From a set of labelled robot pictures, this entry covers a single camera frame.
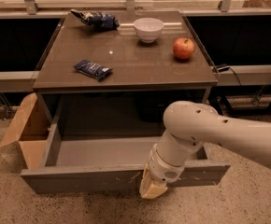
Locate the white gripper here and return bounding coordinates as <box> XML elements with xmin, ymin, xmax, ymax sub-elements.
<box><xmin>139</xmin><ymin>144</ymin><xmax>186</xmax><ymax>199</ymax></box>

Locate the grey top drawer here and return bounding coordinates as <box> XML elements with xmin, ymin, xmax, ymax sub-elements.
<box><xmin>20</xmin><ymin>91</ymin><xmax>232</xmax><ymax>195</ymax></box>

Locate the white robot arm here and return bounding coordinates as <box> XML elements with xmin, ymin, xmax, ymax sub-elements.
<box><xmin>139</xmin><ymin>101</ymin><xmax>271</xmax><ymax>199</ymax></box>

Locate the black stand leg with wheel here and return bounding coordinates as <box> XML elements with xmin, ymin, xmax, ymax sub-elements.
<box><xmin>208</xmin><ymin>85</ymin><xmax>271</xmax><ymax>118</ymax></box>

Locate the open cardboard box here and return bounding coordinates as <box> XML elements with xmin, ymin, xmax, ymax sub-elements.
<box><xmin>0</xmin><ymin>93</ymin><xmax>50</xmax><ymax>169</ymax></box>

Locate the blue snack packet front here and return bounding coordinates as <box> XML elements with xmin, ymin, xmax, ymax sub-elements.
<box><xmin>74</xmin><ymin>60</ymin><xmax>112</xmax><ymax>80</ymax></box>

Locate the red apple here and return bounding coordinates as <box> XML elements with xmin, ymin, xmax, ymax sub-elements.
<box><xmin>173</xmin><ymin>37</ymin><xmax>195</xmax><ymax>60</ymax></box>

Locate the white bowl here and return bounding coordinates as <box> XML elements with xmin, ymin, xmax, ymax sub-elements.
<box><xmin>134</xmin><ymin>18</ymin><xmax>164</xmax><ymax>43</ymax></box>

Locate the blue chip bag rear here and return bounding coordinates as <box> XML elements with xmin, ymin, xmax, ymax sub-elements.
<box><xmin>70</xmin><ymin>9</ymin><xmax>120</xmax><ymax>30</ymax></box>

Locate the black power adapter with cable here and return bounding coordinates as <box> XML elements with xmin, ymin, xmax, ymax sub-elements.
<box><xmin>212</xmin><ymin>63</ymin><xmax>241</xmax><ymax>85</ymax></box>

